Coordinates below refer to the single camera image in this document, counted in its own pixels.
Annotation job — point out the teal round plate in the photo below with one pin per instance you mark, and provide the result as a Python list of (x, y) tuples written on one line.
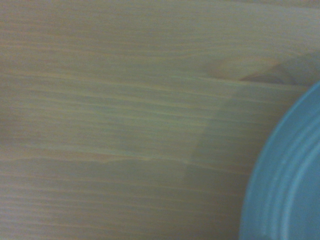
[(287, 175)]

